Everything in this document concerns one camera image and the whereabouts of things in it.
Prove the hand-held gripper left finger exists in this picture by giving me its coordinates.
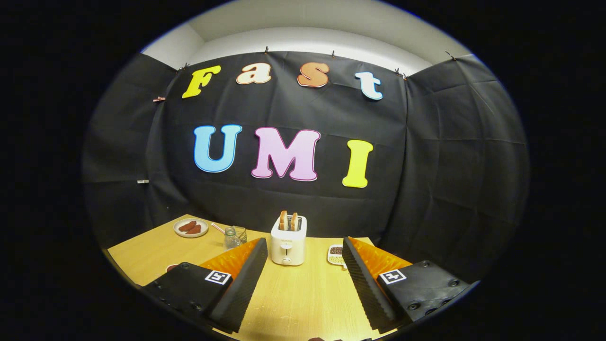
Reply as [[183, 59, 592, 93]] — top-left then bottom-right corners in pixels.
[[142, 238, 269, 333]]

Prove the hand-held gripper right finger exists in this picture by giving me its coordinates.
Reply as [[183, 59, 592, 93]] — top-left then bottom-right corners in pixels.
[[342, 236, 481, 333]]

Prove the small white bean dish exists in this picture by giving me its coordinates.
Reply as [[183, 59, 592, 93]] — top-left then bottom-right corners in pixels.
[[327, 244, 346, 269]]

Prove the wooden table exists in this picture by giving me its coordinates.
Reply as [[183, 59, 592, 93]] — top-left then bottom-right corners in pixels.
[[108, 214, 412, 341]]

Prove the white toaster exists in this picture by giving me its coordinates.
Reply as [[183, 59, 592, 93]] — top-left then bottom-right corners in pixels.
[[270, 215, 308, 266]]

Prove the white round plate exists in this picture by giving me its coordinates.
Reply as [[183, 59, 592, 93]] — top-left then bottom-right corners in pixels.
[[173, 217, 209, 238]]

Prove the black backdrop cloth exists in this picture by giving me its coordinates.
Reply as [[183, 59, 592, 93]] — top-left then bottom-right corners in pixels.
[[81, 47, 530, 285]]

